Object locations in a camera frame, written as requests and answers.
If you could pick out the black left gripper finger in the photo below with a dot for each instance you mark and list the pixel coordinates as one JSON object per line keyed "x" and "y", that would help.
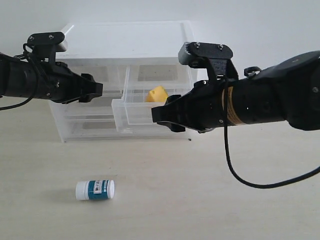
{"x": 81, "y": 99}
{"x": 85, "y": 85}

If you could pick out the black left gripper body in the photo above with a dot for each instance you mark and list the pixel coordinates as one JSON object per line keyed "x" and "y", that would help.
{"x": 56, "y": 83}

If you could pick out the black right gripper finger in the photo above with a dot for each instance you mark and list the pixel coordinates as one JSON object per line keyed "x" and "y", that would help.
{"x": 175, "y": 110}
{"x": 174, "y": 124}

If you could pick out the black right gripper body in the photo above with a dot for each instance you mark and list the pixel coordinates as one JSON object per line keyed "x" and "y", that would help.
{"x": 203, "y": 109}

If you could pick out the yellow cheese wedge toy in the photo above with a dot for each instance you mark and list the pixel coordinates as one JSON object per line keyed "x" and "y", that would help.
{"x": 157, "y": 95}

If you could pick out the white blue pill bottle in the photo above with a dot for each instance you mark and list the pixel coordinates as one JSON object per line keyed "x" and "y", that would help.
{"x": 95, "y": 190}

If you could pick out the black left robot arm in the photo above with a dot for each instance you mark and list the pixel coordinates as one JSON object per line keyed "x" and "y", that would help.
{"x": 13, "y": 76}

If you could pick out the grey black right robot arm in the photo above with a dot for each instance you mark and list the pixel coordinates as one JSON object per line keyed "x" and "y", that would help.
{"x": 288, "y": 91}

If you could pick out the clear middle wide drawer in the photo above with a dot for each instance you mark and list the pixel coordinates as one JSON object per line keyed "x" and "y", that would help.
{"x": 98, "y": 106}

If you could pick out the clear wide drawer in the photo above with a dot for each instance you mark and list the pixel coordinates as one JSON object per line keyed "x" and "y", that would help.
{"x": 94, "y": 129}
{"x": 98, "y": 106}

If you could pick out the clear bottom wide drawer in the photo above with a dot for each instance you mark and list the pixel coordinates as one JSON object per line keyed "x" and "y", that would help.
{"x": 94, "y": 129}

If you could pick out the white plastic drawer cabinet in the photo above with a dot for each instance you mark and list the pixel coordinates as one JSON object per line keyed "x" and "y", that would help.
{"x": 122, "y": 44}

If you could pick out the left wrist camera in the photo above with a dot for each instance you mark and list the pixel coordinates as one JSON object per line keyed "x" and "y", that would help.
{"x": 45, "y": 45}

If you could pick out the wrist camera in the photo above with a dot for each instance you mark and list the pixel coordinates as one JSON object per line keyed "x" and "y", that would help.
{"x": 195, "y": 54}
{"x": 45, "y": 45}

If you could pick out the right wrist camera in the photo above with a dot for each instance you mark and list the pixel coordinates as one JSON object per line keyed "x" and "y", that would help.
{"x": 195, "y": 54}

